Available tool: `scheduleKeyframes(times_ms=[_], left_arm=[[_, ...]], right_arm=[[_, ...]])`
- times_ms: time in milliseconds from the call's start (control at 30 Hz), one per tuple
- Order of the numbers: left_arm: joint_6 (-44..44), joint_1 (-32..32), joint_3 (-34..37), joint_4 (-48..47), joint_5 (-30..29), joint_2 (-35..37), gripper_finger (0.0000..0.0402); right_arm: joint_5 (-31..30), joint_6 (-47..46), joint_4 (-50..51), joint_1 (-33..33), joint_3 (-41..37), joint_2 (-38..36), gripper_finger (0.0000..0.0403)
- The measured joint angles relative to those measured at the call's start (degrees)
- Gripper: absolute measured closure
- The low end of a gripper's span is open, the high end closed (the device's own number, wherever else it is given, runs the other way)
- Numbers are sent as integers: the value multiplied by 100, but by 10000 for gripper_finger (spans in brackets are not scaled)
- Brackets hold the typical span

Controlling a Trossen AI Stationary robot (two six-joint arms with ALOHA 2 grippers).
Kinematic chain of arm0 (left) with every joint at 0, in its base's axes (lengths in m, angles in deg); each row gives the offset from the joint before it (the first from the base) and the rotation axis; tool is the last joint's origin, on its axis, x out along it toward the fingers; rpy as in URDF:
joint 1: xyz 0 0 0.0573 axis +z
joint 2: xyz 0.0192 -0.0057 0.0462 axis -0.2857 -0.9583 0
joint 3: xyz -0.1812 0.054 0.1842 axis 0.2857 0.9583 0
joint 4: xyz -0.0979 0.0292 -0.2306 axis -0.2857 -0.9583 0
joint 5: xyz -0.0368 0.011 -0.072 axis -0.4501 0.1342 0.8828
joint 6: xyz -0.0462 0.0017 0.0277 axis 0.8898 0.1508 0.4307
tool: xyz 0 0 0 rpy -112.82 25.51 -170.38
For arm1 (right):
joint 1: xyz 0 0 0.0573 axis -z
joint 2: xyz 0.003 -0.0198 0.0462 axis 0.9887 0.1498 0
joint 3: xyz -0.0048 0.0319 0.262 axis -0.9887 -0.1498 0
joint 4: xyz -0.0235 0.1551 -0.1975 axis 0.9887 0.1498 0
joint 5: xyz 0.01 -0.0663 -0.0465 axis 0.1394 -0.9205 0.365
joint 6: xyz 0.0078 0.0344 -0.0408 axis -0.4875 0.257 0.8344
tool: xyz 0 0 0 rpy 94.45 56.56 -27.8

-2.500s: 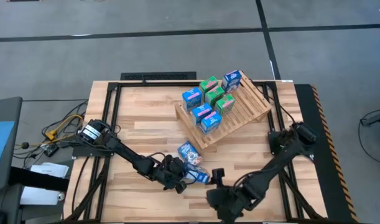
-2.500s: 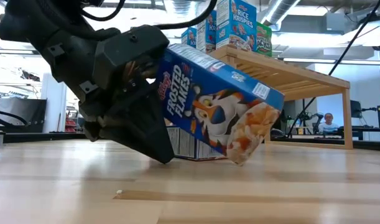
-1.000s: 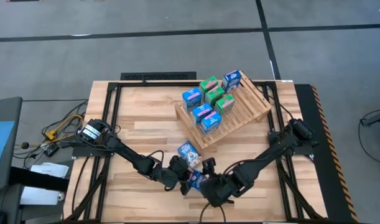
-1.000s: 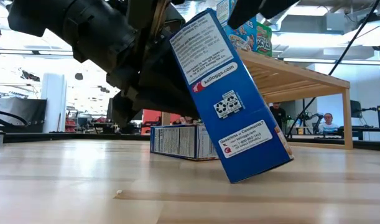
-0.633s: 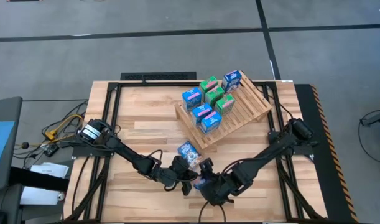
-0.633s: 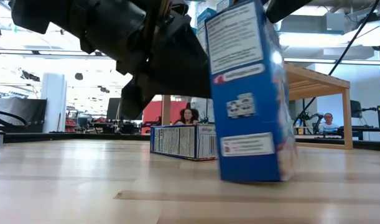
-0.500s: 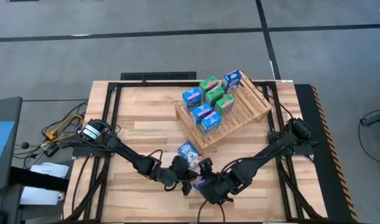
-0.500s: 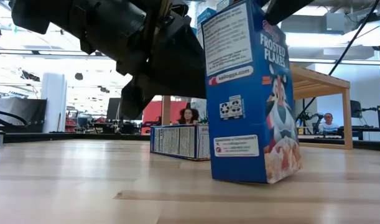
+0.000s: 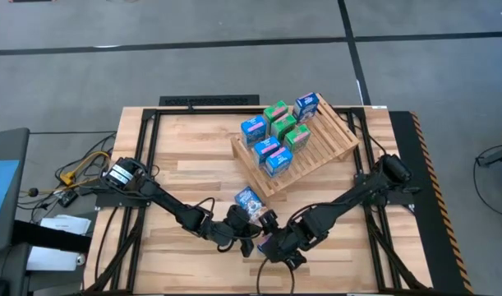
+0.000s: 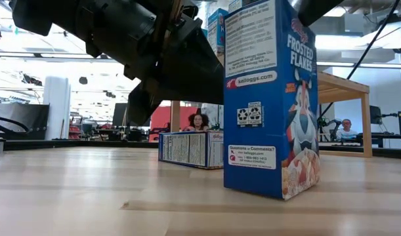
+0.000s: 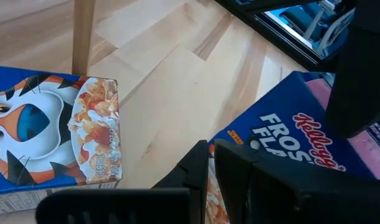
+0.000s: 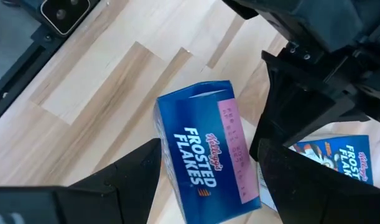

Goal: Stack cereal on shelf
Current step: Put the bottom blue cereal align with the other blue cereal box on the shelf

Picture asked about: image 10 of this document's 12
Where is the black monitor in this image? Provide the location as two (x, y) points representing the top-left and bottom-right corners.
(112, 102), (129, 128)

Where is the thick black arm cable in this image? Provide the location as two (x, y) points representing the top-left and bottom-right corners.
(317, 0), (401, 121)

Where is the dark blue Frosted Flakes box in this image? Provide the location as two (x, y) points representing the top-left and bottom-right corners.
(222, 0), (321, 201)
(158, 130), (224, 170)

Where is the person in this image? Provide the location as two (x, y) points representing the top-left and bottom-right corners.
(335, 118), (359, 142)
(182, 113), (211, 132)

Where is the red wall panel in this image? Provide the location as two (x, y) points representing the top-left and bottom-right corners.
(149, 106), (198, 142)

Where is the red storage rack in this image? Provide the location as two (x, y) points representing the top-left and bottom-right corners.
(68, 114), (83, 140)

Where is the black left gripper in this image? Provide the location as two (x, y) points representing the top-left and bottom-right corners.
(127, 18), (225, 128)

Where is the white pillar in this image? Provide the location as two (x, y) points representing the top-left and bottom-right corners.
(43, 75), (72, 141)

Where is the light blue Rice Krispies box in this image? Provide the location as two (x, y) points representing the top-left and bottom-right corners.
(207, 7), (230, 56)
(228, 0), (244, 14)

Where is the slatted wooden shelf rack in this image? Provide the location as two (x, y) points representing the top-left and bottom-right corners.
(169, 54), (374, 159)

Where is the black partition panel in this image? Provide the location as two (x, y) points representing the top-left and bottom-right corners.
(0, 102), (51, 141)

